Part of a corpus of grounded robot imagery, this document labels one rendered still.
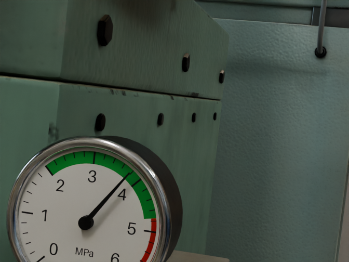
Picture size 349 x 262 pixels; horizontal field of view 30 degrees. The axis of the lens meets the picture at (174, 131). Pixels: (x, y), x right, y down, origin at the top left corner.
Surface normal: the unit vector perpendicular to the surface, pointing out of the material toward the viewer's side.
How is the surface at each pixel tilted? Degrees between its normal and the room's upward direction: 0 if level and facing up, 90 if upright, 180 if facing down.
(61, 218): 90
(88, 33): 90
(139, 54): 90
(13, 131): 90
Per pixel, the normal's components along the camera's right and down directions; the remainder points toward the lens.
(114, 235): -0.20, 0.03
